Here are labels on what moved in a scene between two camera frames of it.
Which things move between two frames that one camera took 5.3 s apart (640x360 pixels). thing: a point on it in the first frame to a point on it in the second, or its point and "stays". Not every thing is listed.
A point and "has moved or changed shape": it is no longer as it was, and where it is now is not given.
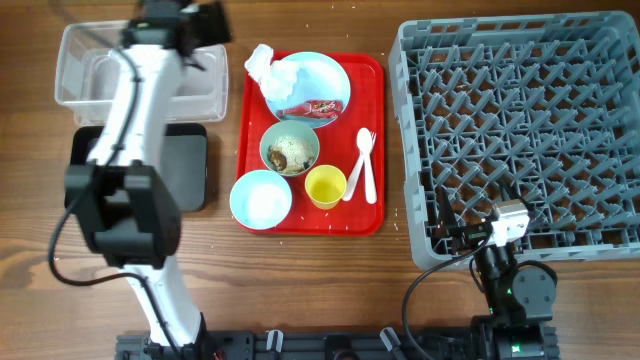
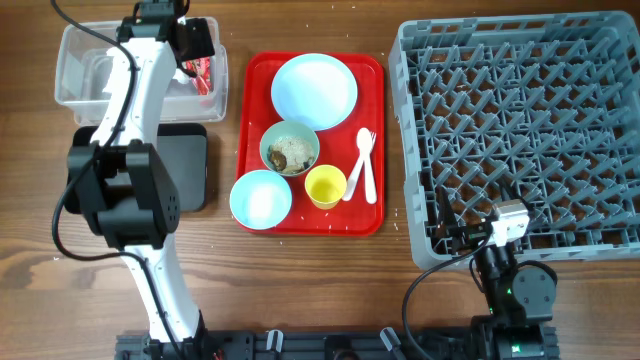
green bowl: [289, 148] stays
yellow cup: [325, 185] stays
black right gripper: [468, 235] stays
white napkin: [275, 78] has moved or changed shape
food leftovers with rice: [289, 155] stays
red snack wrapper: [314, 108] to [203, 79]
